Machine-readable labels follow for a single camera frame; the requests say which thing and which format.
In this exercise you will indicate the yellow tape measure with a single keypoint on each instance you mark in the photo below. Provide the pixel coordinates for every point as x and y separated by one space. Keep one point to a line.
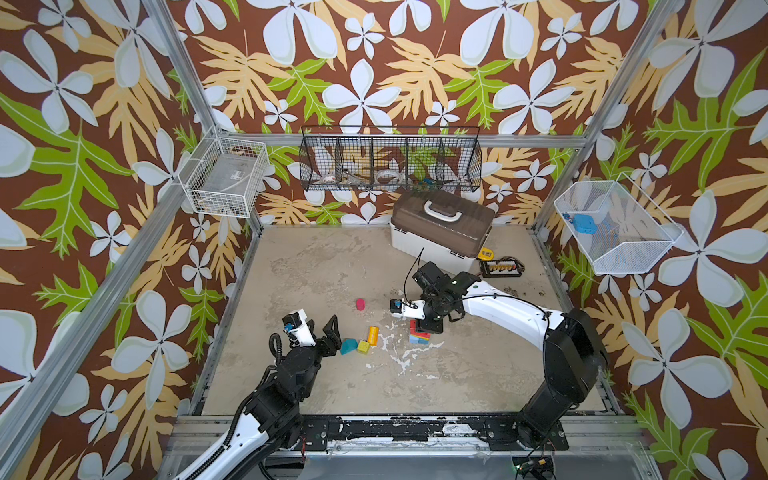
486 254

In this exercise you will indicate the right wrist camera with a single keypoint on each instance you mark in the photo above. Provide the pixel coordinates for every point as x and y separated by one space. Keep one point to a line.
399 308

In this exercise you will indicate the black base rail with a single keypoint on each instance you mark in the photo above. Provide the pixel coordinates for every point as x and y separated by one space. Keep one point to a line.
493 431

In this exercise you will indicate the blue object in basket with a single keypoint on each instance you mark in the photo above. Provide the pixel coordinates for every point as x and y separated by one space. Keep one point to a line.
584 224

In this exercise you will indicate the white toolbox brown lid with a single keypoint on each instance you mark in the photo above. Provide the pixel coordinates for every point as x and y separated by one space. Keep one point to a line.
440 227

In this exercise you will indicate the orange supermarket block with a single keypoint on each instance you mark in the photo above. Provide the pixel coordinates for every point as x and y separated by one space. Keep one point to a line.
372 337

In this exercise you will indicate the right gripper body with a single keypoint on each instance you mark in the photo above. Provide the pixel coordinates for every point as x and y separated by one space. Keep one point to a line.
429 315

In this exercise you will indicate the aluminium frame post right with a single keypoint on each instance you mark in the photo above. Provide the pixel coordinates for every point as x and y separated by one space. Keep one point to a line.
639 51

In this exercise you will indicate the teal roof block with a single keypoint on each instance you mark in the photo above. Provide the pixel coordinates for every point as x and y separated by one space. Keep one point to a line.
348 346

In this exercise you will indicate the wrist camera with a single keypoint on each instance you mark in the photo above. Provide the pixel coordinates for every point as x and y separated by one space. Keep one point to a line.
399 308
298 330

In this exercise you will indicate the white wire basket left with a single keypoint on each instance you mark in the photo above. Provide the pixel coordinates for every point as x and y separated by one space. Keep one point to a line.
222 176

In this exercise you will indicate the black wire basket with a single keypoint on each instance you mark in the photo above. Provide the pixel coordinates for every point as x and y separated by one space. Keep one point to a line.
390 158

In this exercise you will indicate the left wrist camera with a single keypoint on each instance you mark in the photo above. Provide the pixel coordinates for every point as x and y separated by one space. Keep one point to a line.
298 330

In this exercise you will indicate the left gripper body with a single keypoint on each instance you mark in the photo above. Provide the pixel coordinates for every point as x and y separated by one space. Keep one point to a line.
321 350

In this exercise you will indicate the aluminium frame post left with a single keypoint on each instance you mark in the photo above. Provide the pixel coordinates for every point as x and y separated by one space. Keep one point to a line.
174 197

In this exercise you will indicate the white wire basket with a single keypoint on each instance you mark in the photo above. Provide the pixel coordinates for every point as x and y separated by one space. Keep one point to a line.
222 176
634 232

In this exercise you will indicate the aluminium frame post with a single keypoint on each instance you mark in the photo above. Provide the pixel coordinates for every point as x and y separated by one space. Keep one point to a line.
174 197
639 51

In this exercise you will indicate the white wire basket right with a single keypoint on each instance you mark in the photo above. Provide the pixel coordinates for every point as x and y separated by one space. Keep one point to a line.
634 232

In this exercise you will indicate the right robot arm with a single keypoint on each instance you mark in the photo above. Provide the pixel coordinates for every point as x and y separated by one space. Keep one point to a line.
572 352

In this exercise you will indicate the red rectangular block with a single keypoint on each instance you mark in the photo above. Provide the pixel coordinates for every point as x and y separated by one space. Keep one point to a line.
415 329

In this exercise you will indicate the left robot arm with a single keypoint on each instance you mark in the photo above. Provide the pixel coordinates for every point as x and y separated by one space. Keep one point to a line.
269 417

